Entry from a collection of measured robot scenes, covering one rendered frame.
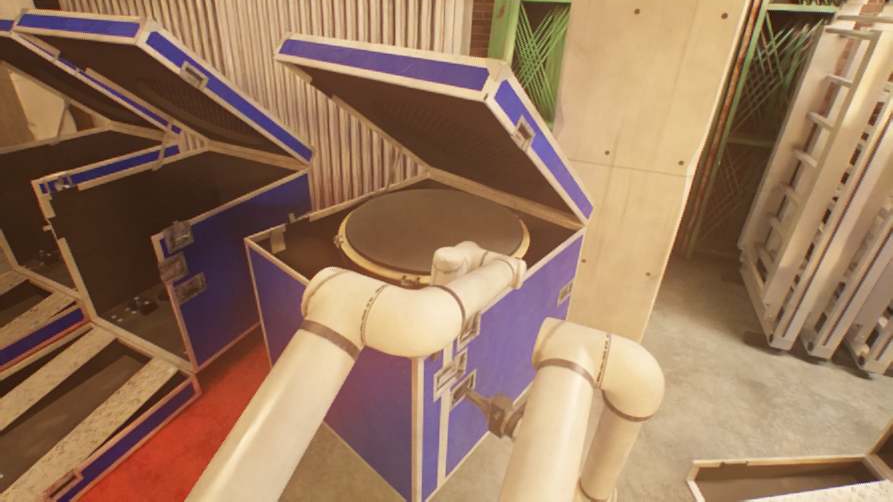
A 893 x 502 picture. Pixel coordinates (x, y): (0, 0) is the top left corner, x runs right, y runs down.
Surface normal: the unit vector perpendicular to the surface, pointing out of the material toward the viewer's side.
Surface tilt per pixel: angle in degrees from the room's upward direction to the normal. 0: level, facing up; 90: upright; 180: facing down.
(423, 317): 40
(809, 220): 90
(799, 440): 0
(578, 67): 90
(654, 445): 0
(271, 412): 29
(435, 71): 52
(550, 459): 16
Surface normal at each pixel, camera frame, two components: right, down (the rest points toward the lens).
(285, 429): 0.49, -0.29
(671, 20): -0.34, 0.42
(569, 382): 0.14, -0.73
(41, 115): 0.94, 0.18
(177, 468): 0.04, -0.89
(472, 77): -0.49, -0.29
